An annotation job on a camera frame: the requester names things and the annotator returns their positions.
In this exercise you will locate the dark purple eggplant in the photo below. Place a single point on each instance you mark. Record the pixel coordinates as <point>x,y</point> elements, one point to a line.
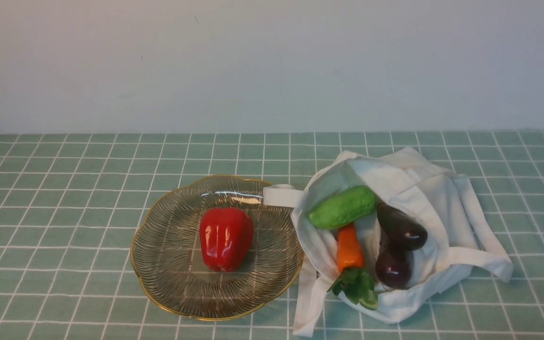
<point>401,228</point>
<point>394,265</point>

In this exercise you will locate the white cloth bag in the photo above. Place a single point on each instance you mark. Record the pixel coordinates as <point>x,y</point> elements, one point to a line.
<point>443,202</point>

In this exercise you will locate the green cucumber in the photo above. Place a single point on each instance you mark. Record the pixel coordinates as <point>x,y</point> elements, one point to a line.
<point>342,208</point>

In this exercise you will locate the orange carrot with greens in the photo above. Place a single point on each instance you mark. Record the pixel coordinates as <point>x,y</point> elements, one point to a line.
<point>354,280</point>

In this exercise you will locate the ribbed glass plate gold rim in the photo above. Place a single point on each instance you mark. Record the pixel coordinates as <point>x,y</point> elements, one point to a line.
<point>167,259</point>

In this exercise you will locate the red bell pepper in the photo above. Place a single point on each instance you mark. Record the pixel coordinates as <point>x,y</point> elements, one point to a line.
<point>225,235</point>

